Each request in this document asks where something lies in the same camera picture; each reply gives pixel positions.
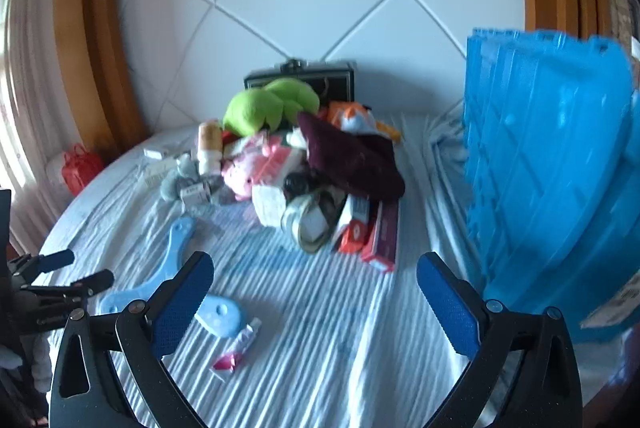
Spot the small toothpaste tube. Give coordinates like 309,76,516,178
210,318,262,382

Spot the red plastic bag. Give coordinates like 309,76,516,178
61,143,104,196

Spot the grey plush toy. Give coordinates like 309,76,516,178
160,153,200,203

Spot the roll of tape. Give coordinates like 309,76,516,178
280,185,346,254

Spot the pink pig plush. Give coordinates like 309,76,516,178
221,133,281,201

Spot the pink tissue pack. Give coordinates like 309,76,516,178
252,145,306,185

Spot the green plush toy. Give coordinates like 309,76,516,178
222,77,320,137

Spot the blue plastic crate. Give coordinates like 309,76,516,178
463,29,639,342

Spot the black gift box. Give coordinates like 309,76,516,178
244,58,356,104

